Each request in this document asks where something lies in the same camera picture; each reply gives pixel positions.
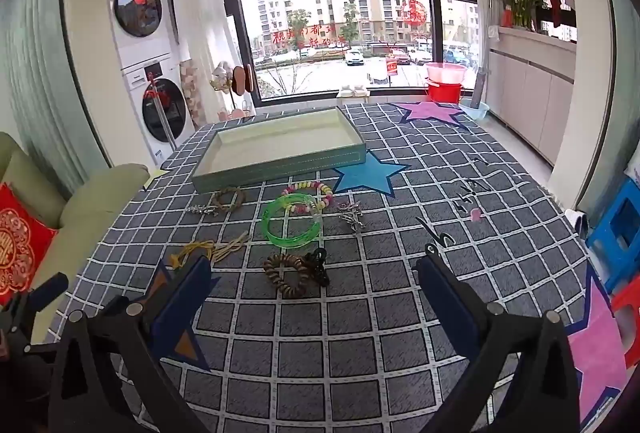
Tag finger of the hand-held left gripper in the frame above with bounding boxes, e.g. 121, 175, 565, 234
22, 272, 70, 309

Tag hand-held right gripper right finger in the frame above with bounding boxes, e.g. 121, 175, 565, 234
414, 243, 581, 433

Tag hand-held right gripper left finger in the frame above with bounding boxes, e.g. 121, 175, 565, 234
47, 255, 221, 433

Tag yellow tassel knot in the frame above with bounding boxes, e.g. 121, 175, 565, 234
170, 233, 251, 271

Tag brown woven bracelet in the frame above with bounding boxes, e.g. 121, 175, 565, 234
212, 187, 247, 210

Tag green translucent bangle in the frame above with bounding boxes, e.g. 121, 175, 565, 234
261, 194, 323, 249

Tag pink heart silver brooch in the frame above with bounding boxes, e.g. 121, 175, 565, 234
337, 202, 367, 234

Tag black hair claw clip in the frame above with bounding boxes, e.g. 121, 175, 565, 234
302, 248, 331, 288

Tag green jewelry tray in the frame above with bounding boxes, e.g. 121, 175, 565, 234
191, 105, 367, 194

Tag red embroidered cushion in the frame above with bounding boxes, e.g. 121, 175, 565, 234
0, 183, 58, 309

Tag grey checked star tablecloth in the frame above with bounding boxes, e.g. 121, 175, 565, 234
50, 102, 628, 433

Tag pale green sofa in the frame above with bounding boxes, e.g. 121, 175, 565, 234
0, 133, 151, 344

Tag red plastic stool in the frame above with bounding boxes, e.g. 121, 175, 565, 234
610, 275, 640, 369

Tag blue plastic stool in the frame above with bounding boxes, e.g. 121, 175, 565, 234
585, 178, 640, 294

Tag light blue basin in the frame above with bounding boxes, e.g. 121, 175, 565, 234
460, 98, 490, 120

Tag white washing machine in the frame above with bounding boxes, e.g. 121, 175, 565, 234
122, 58, 196, 164

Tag metal pole with red ribbon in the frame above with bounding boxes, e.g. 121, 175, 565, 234
145, 73, 178, 151

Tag red bucket with pink basin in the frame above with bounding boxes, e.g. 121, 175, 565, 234
425, 80, 466, 104

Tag pink quilted roll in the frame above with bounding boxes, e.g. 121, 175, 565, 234
182, 60, 206, 126

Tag beige low cabinet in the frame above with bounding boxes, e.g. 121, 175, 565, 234
485, 25, 576, 166

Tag brown slippers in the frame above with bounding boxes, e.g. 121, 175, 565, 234
232, 65, 257, 94

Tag grey mop pole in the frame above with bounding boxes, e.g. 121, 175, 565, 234
472, 0, 493, 108

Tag white curtain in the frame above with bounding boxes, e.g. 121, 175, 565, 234
170, 0, 241, 124

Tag white dryer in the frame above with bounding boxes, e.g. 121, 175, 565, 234
107, 0, 176, 64

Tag green potted plant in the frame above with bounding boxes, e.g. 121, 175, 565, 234
492, 0, 538, 31

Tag brown wooden bead bracelet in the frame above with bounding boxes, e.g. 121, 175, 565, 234
263, 253, 311, 299

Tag pink yellow bead bracelet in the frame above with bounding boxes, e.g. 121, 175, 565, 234
281, 181, 334, 214

